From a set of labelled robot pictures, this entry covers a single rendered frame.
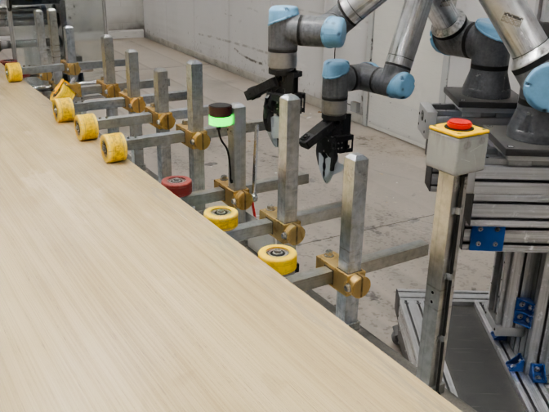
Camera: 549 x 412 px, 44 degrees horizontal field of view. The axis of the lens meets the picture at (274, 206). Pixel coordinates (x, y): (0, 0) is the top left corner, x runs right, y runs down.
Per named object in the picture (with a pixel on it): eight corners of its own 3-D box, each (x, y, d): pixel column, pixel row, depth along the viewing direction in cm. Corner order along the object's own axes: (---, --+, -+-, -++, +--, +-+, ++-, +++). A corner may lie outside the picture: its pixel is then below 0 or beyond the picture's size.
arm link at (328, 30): (350, 13, 173) (309, 11, 176) (341, 18, 163) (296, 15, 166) (349, 45, 176) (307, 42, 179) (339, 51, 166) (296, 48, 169)
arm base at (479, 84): (502, 89, 229) (506, 60, 225) (516, 100, 215) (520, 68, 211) (457, 88, 229) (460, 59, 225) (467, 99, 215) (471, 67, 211)
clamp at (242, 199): (229, 193, 196) (229, 176, 194) (253, 208, 185) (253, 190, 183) (212, 196, 193) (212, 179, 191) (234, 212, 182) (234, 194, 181)
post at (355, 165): (345, 351, 158) (358, 150, 140) (354, 358, 155) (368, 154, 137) (332, 355, 156) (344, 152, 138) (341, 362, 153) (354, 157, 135)
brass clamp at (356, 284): (334, 270, 158) (336, 249, 156) (372, 294, 147) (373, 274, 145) (312, 275, 155) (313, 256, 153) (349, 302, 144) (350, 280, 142)
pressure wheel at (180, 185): (185, 211, 189) (184, 172, 185) (198, 221, 183) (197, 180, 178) (158, 217, 185) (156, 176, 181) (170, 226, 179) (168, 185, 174)
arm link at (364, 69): (390, 91, 202) (364, 96, 195) (363, 85, 210) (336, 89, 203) (392, 64, 199) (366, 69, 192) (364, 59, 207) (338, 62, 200)
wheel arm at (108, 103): (194, 96, 260) (193, 87, 258) (198, 98, 257) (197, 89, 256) (60, 111, 235) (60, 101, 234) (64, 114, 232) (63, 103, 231)
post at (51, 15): (64, 110, 332) (54, 7, 314) (66, 112, 329) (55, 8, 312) (56, 111, 330) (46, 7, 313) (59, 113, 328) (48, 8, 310)
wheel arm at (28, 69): (123, 64, 319) (122, 56, 317) (126, 65, 316) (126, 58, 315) (11, 73, 294) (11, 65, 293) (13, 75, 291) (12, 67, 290)
